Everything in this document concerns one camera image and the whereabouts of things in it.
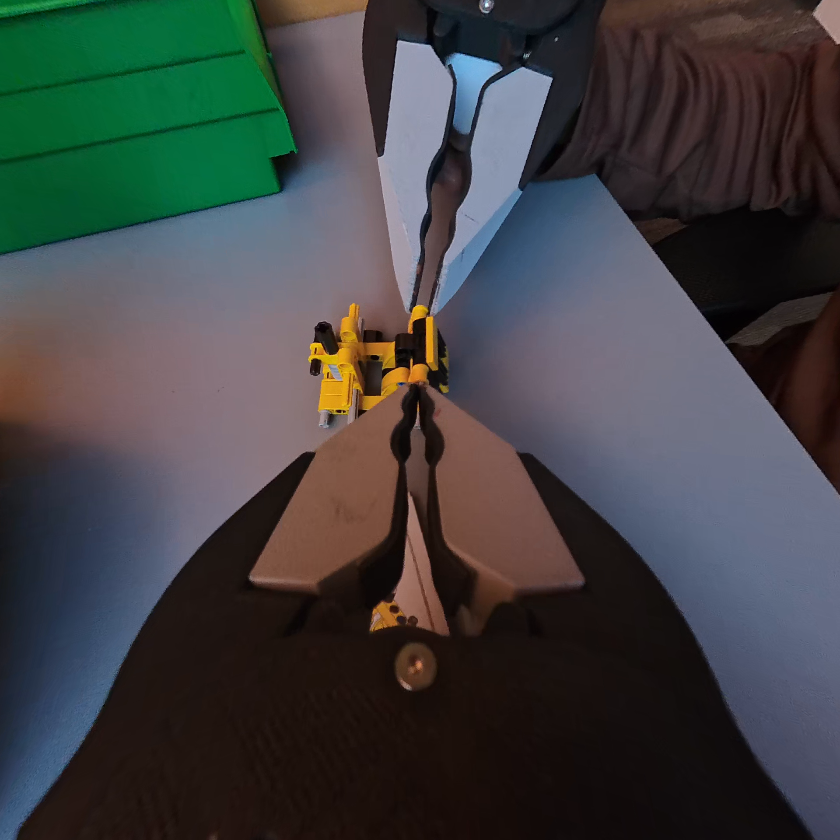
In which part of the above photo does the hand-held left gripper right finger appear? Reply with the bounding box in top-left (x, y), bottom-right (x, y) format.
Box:
top-left (417, 386), bottom-right (586, 634)

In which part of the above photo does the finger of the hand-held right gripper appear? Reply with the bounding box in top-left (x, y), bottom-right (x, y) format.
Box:
top-left (428, 62), bottom-right (553, 315)
top-left (378, 36), bottom-right (458, 312)

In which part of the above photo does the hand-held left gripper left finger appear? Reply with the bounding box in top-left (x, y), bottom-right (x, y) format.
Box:
top-left (248, 384), bottom-right (421, 614)

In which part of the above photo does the yellow and black lego model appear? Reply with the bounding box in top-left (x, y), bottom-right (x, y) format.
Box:
top-left (307, 303), bottom-right (452, 429)

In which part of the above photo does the person's right forearm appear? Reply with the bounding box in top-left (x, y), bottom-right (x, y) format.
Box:
top-left (535, 0), bottom-right (840, 221)

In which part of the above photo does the black office chair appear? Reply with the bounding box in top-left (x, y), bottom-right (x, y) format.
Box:
top-left (650, 209), bottom-right (840, 342)

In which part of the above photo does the person's brown clothing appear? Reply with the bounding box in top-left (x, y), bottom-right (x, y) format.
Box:
top-left (727, 302), bottom-right (840, 493)

